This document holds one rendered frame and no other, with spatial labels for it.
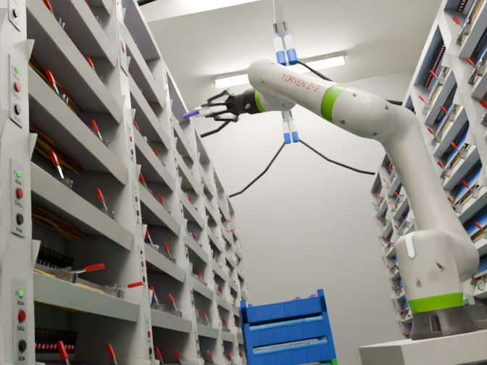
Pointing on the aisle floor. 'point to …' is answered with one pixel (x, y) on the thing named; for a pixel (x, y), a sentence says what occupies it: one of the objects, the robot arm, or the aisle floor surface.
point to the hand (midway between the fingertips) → (203, 111)
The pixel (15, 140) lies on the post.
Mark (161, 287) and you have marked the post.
